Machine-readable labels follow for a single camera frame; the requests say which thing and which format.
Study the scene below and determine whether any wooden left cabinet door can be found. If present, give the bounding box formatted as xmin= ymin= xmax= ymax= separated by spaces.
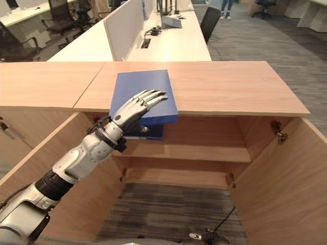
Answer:
xmin=0 ymin=112 xmax=126 ymax=241

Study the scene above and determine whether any grey laptop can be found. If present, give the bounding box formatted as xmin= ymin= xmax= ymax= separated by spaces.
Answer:
xmin=161 ymin=15 xmax=183 ymax=30

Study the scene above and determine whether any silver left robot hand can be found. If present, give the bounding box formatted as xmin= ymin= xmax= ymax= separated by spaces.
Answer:
xmin=109 ymin=89 xmax=169 ymax=136

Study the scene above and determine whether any wooden cabinet door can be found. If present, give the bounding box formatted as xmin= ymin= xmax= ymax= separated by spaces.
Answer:
xmin=229 ymin=116 xmax=327 ymax=245
xmin=0 ymin=112 xmax=126 ymax=241

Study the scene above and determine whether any black floor cable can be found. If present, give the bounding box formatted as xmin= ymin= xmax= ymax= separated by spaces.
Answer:
xmin=213 ymin=205 xmax=237 ymax=231

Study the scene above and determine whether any white desk unit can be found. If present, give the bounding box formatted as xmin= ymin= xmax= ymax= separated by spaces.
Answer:
xmin=296 ymin=0 xmax=327 ymax=34

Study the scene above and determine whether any wooden office cabinet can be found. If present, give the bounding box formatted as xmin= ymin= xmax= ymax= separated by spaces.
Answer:
xmin=73 ymin=60 xmax=311 ymax=189

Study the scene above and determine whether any white side desk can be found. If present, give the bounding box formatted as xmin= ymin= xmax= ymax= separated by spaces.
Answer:
xmin=0 ymin=0 xmax=53 ymax=51

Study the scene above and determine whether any black monitor stand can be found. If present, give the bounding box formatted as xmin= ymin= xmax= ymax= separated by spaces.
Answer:
xmin=155 ymin=0 xmax=180 ymax=16

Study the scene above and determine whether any long white desk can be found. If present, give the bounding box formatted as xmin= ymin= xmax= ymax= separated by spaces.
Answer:
xmin=47 ymin=0 xmax=213 ymax=62

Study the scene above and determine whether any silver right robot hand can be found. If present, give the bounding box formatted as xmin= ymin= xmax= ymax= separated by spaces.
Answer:
xmin=188 ymin=228 xmax=230 ymax=245

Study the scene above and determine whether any small black desk device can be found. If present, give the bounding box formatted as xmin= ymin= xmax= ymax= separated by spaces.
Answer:
xmin=145 ymin=26 xmax=161 ymax=37

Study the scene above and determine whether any wooden right cabinet door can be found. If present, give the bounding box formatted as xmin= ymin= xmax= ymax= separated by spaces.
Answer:
xmin=229 ymin=116 xmax=327 ymax=245

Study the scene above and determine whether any blue folder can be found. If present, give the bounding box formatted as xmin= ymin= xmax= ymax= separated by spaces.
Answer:
xmin=108 ymin=69 xmax=179 ymax=141

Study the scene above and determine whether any black mesh office chair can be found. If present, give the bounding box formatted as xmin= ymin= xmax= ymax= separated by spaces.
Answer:
xmin=199 ymin=7 xmax=222 ymax=44

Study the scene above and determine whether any wooden neighbour cabinet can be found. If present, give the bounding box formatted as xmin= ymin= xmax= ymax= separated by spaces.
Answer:
xmin=0 ymin=61 xmax=107 ymax=164

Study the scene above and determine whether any wooden cabinet shelf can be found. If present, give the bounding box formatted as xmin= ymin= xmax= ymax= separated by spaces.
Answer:
xmin=112 ymin=142 xmax=252 ymax=164

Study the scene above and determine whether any white desk partition panel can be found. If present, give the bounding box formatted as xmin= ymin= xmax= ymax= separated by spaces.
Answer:
xmin=103 ymin=0 xmax=145 ymax=62

